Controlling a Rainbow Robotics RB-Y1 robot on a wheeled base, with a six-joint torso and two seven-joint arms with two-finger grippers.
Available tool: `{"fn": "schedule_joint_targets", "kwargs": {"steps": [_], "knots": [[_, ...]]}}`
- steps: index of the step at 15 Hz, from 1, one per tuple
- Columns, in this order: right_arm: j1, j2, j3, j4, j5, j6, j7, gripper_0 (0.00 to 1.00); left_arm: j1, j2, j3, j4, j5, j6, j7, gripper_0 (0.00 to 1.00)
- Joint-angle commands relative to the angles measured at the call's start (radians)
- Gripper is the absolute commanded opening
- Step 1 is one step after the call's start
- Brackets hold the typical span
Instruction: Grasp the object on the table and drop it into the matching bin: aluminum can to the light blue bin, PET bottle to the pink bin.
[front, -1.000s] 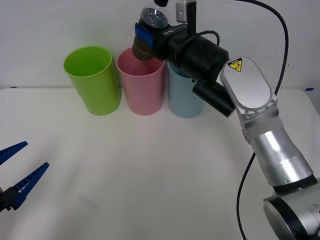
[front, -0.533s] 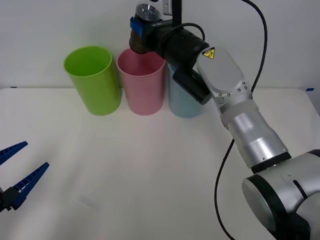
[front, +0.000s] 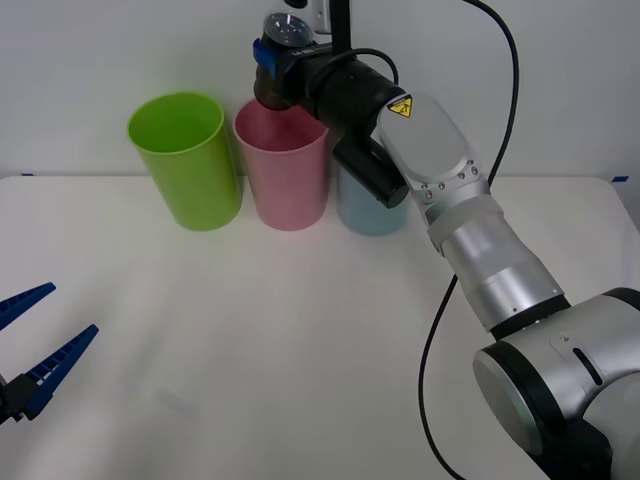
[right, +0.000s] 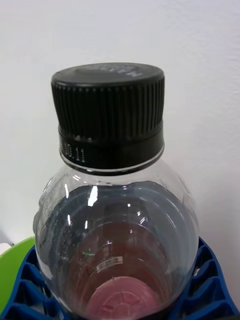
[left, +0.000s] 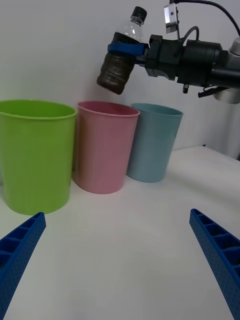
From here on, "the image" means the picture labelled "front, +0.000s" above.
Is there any pink plastic waste bin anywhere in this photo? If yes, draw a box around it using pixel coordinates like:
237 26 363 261
231 97 331 232

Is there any pale blue plastic waste bin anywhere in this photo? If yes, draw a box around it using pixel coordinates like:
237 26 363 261
335 164 414 237

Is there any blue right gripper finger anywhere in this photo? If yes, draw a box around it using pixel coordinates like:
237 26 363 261
251 38 280 81

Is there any small bottle with black cap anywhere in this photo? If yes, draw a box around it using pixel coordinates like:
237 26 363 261
253 13 316 111

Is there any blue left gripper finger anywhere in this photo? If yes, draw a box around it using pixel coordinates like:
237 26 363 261
4 324 100 423
0 281 57 332

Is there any yellow-green plastic waste bin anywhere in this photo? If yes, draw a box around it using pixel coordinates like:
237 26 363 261
127 91 245 233

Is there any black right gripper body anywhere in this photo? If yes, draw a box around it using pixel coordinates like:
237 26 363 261
276 41 334 110

